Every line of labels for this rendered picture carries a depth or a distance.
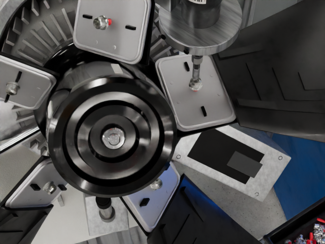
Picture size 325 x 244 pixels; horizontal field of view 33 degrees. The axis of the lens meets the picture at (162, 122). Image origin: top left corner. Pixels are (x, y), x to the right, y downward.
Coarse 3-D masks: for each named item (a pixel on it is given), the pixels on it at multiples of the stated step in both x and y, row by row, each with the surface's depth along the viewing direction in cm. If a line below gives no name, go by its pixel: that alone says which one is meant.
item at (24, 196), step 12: (36, 168) 53; (48, 168) 55; (36, 180) 55; (48, 180) 57; (60, 180) 59; (24, 192) 55; (36, 192) 57; (60, 192) 61; (12, 204) 55; (24, 204) 57; (36, 204) 59; (48, 204) 61
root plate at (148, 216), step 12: (168, 168) 63; (168, 180) 62; (144, 192) 59; (156, 192) 60; (168, 192) 62; (132, 204) 57; (156, 204) 60; (144, 216) 58; (156, 216) 60; (144, 228) 58
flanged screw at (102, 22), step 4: (100, 16) 52; (104, 16) 52; (96, 20) 52; (100, 20) 51; (104, 20) 52; (108, 20) 53; (96, 24) 52; (100, 24) 51; (104, 24) 52; (108, 24) 53; (96, 28) 52; (100, 28) 52; (104, 28) 52
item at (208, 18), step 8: (184, 0) 44; (192, 0) 43; (200, 0) 42; (208, 0) 43; (216, 0) 43; (184, 8) 45; (192, 8) 44; (200, 8) 43; (208, 8) 43; (216, 8) 44; (184, 16) 46; (192, 16) 45; (200, 16) 44; (208, 16) 45; (216, 16) 45; (192, 24) 46; (200, 24) 45; (208, 24) 45
